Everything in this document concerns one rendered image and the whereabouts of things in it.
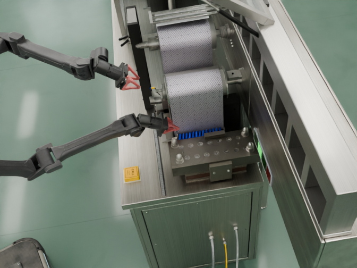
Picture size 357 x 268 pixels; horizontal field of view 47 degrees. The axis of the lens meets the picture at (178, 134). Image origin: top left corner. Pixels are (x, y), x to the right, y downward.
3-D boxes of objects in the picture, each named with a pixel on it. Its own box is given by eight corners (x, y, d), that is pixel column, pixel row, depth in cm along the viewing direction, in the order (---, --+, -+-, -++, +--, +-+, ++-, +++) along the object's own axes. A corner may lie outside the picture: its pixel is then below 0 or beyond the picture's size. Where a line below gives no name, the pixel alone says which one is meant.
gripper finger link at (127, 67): (135, 91, 177) (116, 83, 172) (135, 81, 182) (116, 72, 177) (144, 81, 173) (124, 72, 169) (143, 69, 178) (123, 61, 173)
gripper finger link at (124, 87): (136, 97, 175) (116, 88, 170) (135, 85, 180) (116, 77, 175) (144, 85, 171) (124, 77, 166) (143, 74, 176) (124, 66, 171)
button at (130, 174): (124, 170, 200) (123, 167, 198) (138, 168, 200) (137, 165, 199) (125, 182, 196) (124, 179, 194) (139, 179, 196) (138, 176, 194)
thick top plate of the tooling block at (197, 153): (169, 149, 197) (167, 141, 193) (251, 136, 198) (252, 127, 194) (173, 176, 186) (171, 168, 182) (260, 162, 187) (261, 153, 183)
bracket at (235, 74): (226, 73, 184) (226, 70, 182) (239, 71, 184) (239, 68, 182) (228, 81, 180) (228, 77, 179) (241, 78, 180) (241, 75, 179)
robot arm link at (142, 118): (138, 120, 181) (138, 110, 184) (133, 128, 186) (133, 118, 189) (153, 123, 184) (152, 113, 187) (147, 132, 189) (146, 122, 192)
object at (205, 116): (175, 136, 197) (170, 108, 183) (223, 128, 197) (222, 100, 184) (175, 136, 197) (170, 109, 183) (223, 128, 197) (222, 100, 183)
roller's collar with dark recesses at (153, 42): (149, 45, 198) (146, 34, 193) (161, 43, 198) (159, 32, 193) (150, 53, 194) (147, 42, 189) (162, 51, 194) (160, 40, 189)
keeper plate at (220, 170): (210, 178, 191) (209, 164, 183) (231, 175, 191) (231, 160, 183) (211, 182, 190) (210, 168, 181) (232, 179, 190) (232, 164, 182)
